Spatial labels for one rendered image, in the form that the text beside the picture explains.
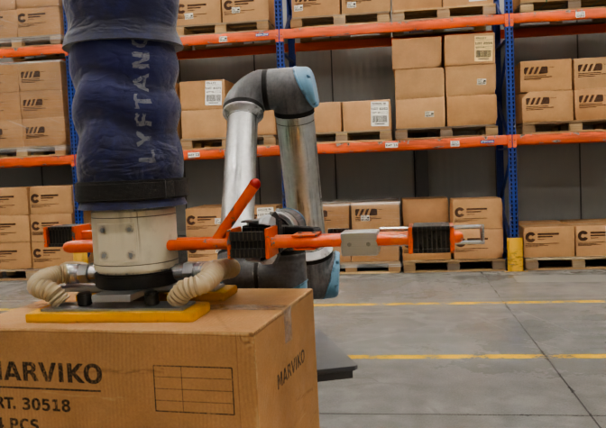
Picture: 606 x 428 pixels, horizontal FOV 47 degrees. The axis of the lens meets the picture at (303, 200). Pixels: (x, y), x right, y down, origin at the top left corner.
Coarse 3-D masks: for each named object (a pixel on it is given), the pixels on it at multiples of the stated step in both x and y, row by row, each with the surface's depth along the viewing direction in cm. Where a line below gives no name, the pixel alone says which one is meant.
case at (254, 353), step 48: (240, 288) 159; (288, 288) 156; (0, 336) 130; (48, 336) 127; (96, 336) 125; (144, 336) 122; (192, 336) 120; (240, 336) 117; (288, 336) 135; (0, 384) 131; (48, 384) 128; (96, 384) 125; (144, 384) 123; (192, 384) 120; (240, 384) 118; (288, 384) 134
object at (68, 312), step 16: (64, 304) 138; (80, 304) 135; (96, 304) 136; (112, 304) 136; (128, 304) 135; (144, 304) 134; (160, 304) 133; (192, 304) 134; (208, 304) 135; (32, 320) 133; (48, 320) 132; (64, 320) 132; (80, 320) 131; (96, 320) 130; (112, 320) 130; (128, 320) 129; (144, 320) 128; (160, 320) 128; (176, 320) 127; (192, 320) 127
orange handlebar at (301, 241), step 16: (176, 240) 139; (192, 240) 138; (208, 240) 138; (224, 240) 137; (272, 240) 135; (288, 240) 134; (304, 240) 134; (320, 240) 133; (336, 240) 132; (384, 240) 131; (400, 240) 130
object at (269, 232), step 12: (240, 228) 142; (252, 228) 143; (264, 228) 142; (276, 228) 141; (228, 240) 135; (240, 240) 134; (252, 240) 134; (264, 240) 134; (228, 252) 135; (240, 252) 134; (252, 252) 134; (264, 252) 134; (276, 252) 140
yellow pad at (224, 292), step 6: (222, 288) 150; (228, 288) 150; (234, 288) 153; (162, 294) 148; (204, 294) 146; (210, 294) 146; (216, 294) 146; (222, 294) 145; (228, 294) 148; (162, 300) 148; (192, 300) 147; (198, 300) 146; (204, 300) 146; (210, 300) 146; (216, 300) 146; (222, 300) 145
